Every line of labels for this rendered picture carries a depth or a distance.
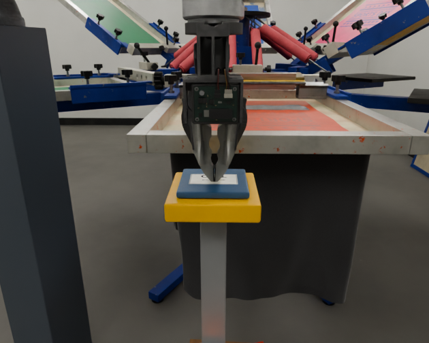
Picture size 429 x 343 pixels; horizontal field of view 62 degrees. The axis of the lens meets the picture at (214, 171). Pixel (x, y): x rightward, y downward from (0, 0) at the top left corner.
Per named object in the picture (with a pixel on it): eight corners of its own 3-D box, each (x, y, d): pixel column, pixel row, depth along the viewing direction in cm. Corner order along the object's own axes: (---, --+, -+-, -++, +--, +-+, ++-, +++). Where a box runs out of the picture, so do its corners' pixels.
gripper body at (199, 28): (181, 128, 43) (178, 20, 39) (187, 116, 51) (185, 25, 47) (244, 128, 43) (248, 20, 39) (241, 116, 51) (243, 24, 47)
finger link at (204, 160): (190, 193, 47) (188, 125, 44) (193, 177, 53) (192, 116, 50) (213, 193, 47) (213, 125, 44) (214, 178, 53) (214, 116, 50)
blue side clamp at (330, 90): (348, 115, 114) (351, 93, 112) (333, 115, 114) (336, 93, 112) (323, 101, 143) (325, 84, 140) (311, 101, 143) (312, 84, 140)
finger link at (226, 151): (213, 193, 47) (213, 125, 44) (214, 178, 53) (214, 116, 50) (237, 194, 47) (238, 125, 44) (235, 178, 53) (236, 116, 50)
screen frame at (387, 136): (428, 154, 68) (432, 135, 67) (127, 153, 69) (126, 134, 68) (321, 98, 143) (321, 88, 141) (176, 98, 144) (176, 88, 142)
